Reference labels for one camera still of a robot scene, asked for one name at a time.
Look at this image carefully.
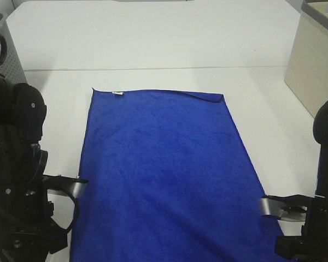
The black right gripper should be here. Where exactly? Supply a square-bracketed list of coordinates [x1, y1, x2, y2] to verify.
[258, 195, 328, 261]

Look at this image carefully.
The blue microfibre towel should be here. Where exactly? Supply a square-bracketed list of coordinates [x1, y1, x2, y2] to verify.
[70, 90, 281, 261]

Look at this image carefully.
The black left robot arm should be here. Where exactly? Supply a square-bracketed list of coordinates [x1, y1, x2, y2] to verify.
[0, 76, 87, 261]

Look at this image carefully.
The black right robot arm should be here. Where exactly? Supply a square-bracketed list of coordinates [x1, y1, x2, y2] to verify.
[259, 101, 328, 261]

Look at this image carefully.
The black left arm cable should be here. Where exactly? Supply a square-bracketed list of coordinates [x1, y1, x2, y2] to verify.
[0, 33, 81, 238]

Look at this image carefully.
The grey perforated plastic basket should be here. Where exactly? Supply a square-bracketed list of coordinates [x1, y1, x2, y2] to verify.
[0, 13, 27, 84]

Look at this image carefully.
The beige storage box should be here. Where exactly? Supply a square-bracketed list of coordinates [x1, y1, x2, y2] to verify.
[284, 1, 328, 116]

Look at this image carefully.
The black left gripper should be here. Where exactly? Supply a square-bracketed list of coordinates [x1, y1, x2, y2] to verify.
[0, 175, 88, 261]

